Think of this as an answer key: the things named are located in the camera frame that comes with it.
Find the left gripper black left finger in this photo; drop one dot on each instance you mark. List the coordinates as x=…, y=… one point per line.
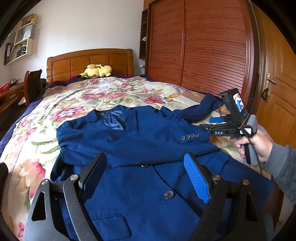
x=45, y=222

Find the wooden door with handle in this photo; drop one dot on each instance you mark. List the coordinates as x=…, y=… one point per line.
x=276, y=112

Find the white wall shelf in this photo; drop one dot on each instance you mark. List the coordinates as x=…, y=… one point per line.
x=19, y=43

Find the person's right hand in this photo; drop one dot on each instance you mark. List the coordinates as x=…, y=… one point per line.
x=261, y=144

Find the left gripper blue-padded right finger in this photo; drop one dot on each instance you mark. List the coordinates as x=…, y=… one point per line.
x=245, y=220

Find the floral bed blanket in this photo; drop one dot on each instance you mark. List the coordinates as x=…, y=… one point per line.
x=30, y=148

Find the yellow Pikachu plush toy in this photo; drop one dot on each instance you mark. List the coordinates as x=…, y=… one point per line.
x=96, y=71

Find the red basket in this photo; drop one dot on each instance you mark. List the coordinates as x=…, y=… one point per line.
x=5, y=88

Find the wooden louvered wardrobe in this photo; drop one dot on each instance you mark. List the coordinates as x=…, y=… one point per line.
x=205, y=46

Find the grey sleeve forearm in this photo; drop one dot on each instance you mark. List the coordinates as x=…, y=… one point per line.
x=281, y=165

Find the wooden chair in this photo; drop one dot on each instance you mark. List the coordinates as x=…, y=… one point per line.
x=32, y=86

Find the navy blue suit jacket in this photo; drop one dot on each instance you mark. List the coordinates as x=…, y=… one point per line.
x=145, y=192

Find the wooden desk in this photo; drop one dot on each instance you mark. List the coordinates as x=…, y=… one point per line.
x=12, y=96

